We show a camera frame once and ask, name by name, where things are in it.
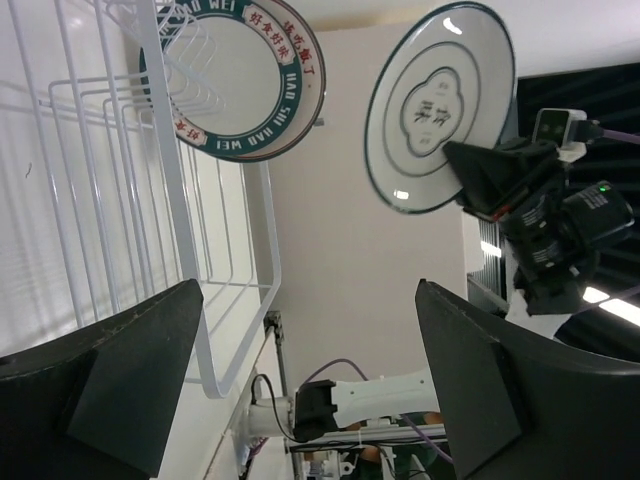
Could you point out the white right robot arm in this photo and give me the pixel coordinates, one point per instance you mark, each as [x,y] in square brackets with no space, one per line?
[541,303]

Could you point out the white wire dish rack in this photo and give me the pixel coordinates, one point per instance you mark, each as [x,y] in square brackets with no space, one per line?
[106,195]

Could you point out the white plate teal rim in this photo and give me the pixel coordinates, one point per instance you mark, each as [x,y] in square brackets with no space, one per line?
[451,78]

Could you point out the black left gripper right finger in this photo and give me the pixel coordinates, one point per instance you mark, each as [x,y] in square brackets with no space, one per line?
[517,405]

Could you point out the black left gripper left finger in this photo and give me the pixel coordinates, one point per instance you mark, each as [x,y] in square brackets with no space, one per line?
[99,403]

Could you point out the plate with dark green rim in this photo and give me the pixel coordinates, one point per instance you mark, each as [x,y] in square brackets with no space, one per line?
[233,75]

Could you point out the white plate orange sunburst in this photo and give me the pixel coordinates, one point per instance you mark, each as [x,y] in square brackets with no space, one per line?
[309,52]

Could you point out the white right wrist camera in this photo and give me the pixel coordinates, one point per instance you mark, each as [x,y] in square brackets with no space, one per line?
[570,130]

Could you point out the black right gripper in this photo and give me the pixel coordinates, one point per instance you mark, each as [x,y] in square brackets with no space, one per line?
[524,190]

